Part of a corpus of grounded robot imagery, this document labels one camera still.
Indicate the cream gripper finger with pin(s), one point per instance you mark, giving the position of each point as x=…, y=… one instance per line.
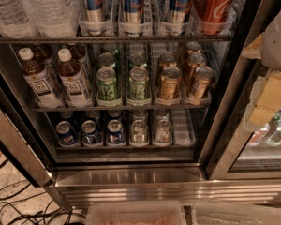
x=264, y=101

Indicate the green can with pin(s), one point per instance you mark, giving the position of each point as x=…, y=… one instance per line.
x=107, y=60
x=138, y=88
x=137, y=60
x=111, y=48
x=107, y=84

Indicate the tea bottle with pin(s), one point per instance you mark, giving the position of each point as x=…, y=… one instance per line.
x=80, y=53
x=74, y=80
x=41, y=79
x=45, y=53

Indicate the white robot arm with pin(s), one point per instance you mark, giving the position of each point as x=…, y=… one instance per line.
x=267, y=47

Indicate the right clear water bottle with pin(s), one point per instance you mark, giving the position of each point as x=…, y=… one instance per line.
x=56, y=18

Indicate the clear water bottle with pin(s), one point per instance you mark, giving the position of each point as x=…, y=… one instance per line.
x=56, y=18
x=14, y=20

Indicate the steel fridge door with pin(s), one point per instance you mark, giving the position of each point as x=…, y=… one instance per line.
x=26, y=135

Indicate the left clear water bottle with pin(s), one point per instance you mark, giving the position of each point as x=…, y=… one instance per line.
x=14, y=20

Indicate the front right gold can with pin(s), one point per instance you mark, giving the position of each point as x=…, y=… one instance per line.
x=203, y=77

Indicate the gold can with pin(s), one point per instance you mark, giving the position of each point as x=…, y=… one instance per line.
x=169, y=83
x=186, y=48
x=203, y=77
x=167, y=59
x=193, y=61

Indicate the middle right gold can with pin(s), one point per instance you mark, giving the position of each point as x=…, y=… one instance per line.
x=193, y=61

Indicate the back right gold can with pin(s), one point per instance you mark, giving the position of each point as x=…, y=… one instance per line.
x=186, y=48

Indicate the front left gold can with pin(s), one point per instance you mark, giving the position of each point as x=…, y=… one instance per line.
x=169, y=83

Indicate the red Coca-Cola can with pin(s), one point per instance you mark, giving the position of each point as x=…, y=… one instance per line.
x=212, y=13

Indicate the middle left gold can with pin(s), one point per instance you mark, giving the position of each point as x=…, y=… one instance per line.
x=167, y=59

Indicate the right silver can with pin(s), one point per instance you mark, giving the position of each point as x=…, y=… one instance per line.
x=163, y=131

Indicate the silver can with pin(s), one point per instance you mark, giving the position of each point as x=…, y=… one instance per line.
x=139, y=132
x=163, y=131

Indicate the right Red Bull can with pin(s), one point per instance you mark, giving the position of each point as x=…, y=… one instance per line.
x=175, y=14

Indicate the red bull can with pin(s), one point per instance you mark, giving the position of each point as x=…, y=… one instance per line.
x=133, y=17
x=95, y=17
x=175, y=14

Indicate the left silver can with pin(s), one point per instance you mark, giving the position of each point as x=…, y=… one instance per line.
x=139, y=132

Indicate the right clear plastic bin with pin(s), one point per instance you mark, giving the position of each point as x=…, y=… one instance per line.
x=225, y=213

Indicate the clear plastic bin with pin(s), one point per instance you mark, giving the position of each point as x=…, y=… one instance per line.
x=136, y=213
x=225, y=213

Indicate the right Pepsi can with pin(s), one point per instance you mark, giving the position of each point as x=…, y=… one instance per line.
x=115, y=133

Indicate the pepsi can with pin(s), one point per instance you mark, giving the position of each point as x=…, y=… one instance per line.
x=90, y=134
x=115, y=133
x=68, y=137

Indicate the left clear plastic bin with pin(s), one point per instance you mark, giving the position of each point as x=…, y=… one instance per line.
x=136, y=213

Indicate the middle Red Bull can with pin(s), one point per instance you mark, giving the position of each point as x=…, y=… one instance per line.
x=133, y=17

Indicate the middle Pepsi can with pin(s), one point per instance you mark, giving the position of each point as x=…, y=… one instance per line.
x=90, y=134

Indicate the left Red Bull can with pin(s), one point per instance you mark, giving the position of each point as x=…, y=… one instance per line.
x=95, y=17

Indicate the left Pepsi can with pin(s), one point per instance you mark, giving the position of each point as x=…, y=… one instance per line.
x=68, y=137

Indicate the middle wire shelf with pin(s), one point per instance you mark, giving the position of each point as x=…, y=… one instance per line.
x=123, y=107

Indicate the wire shelf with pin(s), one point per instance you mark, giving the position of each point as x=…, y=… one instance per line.
x=123, y=107
x=95, y=40

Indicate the upper wire shelf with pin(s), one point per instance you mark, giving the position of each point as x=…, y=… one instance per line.
x=95, y=40

